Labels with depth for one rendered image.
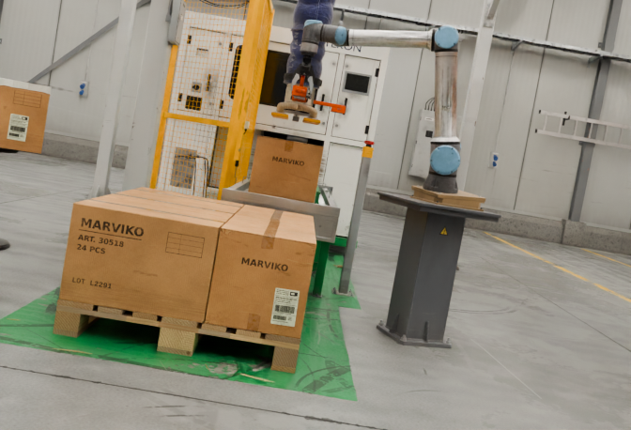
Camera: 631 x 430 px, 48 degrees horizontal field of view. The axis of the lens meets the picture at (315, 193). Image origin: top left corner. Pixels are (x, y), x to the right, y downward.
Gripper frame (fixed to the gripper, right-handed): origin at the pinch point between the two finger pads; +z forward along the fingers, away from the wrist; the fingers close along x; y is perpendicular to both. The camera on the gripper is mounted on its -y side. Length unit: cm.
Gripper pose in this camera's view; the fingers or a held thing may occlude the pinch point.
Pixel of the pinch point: (301, 90)
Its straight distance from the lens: 370.5
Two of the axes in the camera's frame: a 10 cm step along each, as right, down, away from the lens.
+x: -9.8, -1.7, -0.3
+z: -1.7, 9.8, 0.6
